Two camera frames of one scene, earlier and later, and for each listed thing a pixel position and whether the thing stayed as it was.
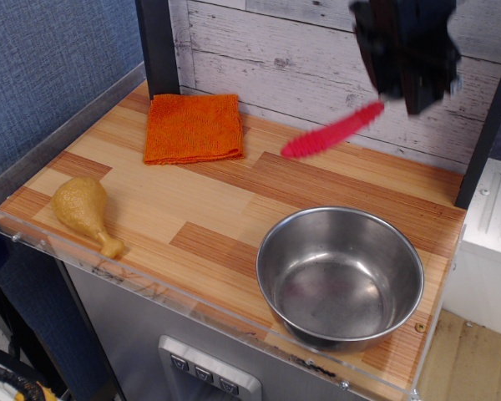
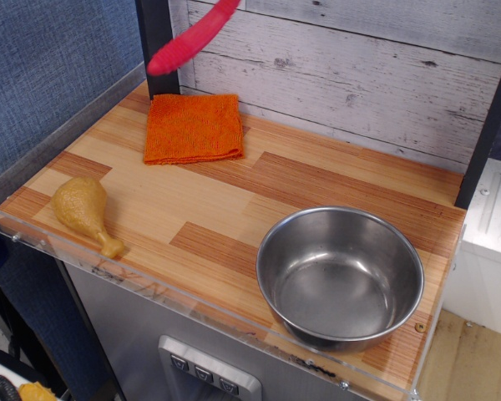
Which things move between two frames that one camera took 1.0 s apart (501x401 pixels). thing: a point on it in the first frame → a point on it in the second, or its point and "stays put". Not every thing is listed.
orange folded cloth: x=192 y=128 stays put
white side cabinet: x=483 y=284 stays put
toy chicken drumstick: x=81 y=201 stays put
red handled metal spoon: x=306 y=142 → x=181 y=48
